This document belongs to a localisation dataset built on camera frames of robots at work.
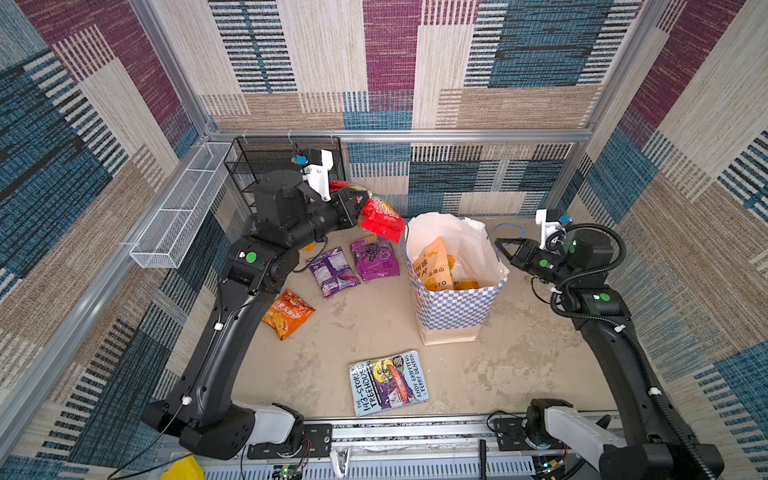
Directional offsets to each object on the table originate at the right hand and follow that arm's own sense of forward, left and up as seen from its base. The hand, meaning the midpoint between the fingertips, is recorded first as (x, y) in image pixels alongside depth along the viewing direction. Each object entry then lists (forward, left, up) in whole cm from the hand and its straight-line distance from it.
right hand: (494, 246), depth 70 cm
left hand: (+1, +28, +17) cm, 33 cm away
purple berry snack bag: (+15, +43, -29) cm, 54 cm away
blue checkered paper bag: (-10, +9, -16) cm, 21 cm away
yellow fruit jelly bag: (+6, +2, -25) cm, 26 cm away
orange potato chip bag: (+7, +12, -18) cm, 22 cm away
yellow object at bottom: (-38, +73, -31) cm, 88 cm away
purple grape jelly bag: (+18, +29, -27) cm, 43 cm away
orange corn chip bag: (0, +56, -29) cm, 63 cm away
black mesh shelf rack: (+43, +69, -3) cm, 81 cm away
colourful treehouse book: (-21, +26, -29) cm, 44 cm away
